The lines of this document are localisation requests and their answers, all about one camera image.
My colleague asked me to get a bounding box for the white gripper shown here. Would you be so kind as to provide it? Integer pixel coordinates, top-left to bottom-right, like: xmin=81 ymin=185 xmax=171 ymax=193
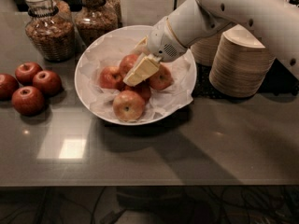
xmin=123 ymin=17 xmax=187 ymax=87

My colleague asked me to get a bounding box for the red-yellow apple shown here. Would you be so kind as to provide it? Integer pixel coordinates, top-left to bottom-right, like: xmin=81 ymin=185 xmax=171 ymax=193
xmin=119 ymin=54 xmax=138 ymax=77

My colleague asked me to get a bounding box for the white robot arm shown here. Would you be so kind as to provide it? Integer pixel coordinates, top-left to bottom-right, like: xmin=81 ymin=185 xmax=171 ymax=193
xmin=124 ymin=0 xmax=299 ymax=86

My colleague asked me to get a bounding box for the right yellow-red apple in bowl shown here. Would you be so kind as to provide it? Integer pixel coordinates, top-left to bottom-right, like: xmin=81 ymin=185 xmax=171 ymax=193
xmin=148 ymin=64 xmax=173 ymax=91

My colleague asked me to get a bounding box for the yellow-red apple in bowl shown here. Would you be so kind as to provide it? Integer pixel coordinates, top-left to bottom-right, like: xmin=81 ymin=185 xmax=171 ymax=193
xmin=112 ymin=91 xmax=146 ymax=121
xmin=148 ymin=64 xmax=173 ymax=91

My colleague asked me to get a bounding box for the small hidden red apple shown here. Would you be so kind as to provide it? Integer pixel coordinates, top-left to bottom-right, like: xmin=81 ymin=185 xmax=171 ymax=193
xmin=123 ymin=82 xmax=151 ymax=102

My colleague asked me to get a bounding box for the left red apple in bowl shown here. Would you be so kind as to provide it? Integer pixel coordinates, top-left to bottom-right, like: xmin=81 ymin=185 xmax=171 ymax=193
xmin=99 ymin=66 xmax=124 ymax=91

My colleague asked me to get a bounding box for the white bowl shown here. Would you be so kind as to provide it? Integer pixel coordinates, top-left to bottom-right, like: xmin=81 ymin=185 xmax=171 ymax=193
xmin=74 ymin=24 xmax=198 ymax=126

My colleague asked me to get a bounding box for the white box behind bowl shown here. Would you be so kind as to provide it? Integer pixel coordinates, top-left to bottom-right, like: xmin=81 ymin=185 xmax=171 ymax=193
xmin=121 ymin=0 xmax=174 ymax=26

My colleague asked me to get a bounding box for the front yellow-red apple in bowl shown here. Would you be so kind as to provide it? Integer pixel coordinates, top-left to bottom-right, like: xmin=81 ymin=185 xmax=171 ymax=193
xmin=112 ymin=91 xmax=146 ymax=121

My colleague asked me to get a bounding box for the right red apple on table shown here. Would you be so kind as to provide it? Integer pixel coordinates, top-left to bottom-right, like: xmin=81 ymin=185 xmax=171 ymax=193
xmin=33 ymin=70 xmax=62 ymax=96

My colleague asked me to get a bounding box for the red apple on table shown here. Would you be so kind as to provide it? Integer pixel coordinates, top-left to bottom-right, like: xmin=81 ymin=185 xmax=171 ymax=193
xmin=11 ymin=86 xmax=45 ymax=116
xmin=33 ymin=70 xmax=62 ymax=96
xmin=15 ymin=62 xmax=42 ymax=85

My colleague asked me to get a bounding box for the back red apple on table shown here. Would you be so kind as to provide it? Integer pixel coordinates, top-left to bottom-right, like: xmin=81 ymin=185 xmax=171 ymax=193
xmin=15 ymin=62 xmax=42 ymax=85

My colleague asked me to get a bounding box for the front red apple on table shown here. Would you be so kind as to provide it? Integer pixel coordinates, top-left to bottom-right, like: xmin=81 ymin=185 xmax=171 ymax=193
xmin=11 ymin=86 xmax=45 ymax=116

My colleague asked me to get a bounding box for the far left red apple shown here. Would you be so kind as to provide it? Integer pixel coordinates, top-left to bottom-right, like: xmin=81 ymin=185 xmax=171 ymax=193
xmin=0 ymin=73 xmax=19 ymax=101

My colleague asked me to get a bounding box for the white paper liner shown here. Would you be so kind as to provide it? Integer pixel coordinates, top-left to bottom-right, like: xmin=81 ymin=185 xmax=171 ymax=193
xmin=78 ymin=35 xmax=194 ymax=123

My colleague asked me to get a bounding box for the right glass granola jar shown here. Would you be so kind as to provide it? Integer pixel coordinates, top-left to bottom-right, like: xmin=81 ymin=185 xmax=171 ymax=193
xmin=75 ymin=0 xmax=118 ymax=46

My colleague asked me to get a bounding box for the glass granola jar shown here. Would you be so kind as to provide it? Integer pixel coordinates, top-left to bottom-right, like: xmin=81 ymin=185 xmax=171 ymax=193
xmin=75 ymin=0 xmax=118 ymax=46
xmin=24 ymin=0 xmax=75 ymax=62

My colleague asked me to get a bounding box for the back stack of paper bowls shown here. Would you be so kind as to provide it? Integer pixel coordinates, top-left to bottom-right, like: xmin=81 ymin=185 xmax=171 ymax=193
xmin=191 ymin=34 xmax=221 ymax=66

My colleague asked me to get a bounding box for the stack of paper bowls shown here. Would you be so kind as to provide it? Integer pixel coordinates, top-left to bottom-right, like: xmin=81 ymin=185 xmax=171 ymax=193
xmin=209 ymin=25 xmax=275 ymax=98
xmin=191 ymin=34 xmax=221 ymax=66

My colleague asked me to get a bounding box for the front stack of paper bowls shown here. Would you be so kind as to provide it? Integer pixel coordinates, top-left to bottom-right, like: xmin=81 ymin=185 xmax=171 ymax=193
xmin=209 ymin=25 xmax=275 ymax=98

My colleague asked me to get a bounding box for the left glass granola jar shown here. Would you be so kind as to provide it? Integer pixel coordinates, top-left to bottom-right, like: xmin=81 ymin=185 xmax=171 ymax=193
xmin=24 ymin=0 xmax=75 ymax=62

